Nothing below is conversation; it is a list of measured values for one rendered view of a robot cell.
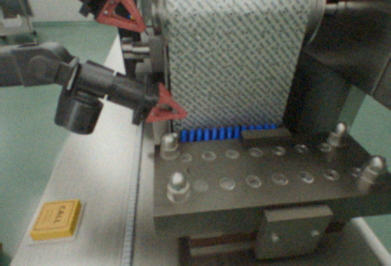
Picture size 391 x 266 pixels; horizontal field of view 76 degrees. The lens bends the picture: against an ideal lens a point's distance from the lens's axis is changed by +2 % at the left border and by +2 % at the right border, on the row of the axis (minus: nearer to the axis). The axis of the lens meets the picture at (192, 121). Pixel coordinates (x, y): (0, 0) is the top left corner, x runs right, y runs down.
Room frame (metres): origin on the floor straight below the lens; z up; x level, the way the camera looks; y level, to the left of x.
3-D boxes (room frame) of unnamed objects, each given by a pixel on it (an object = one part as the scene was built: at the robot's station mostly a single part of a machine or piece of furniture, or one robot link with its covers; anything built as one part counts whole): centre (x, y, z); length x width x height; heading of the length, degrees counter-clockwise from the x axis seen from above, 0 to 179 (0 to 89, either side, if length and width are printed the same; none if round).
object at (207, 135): (0.41, -0.08, 1.03); 0.21 x 0.04 x 0.03; 97
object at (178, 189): (0.25, 0.02, 1.05); 0.04 x 0.04 x 0.04
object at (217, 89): (0.43, -0.08, 1.11); 0.23 x 0.01 x 0.18; 97
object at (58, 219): (0.29, 0.26, 0.91); 0.07 x 0.07 x 0.02; 7
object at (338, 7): (0.51, -0.24, 1.25); 0.07 x 0.04 x 0.04; 97
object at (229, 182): (0.31, -0.13, 1.00); 0.40 x 0.16 x 0.06; 97
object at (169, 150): (0.34, 0.04, 1.05); 0.04 x 0.04 x 0.04
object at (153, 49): (0.50, 0.09, 1.05); 0.06 x 0.05 x 0.31; 97
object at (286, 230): (0.22, -0.16, 0.97); 0.10 x 0.03 x 0.11; 97
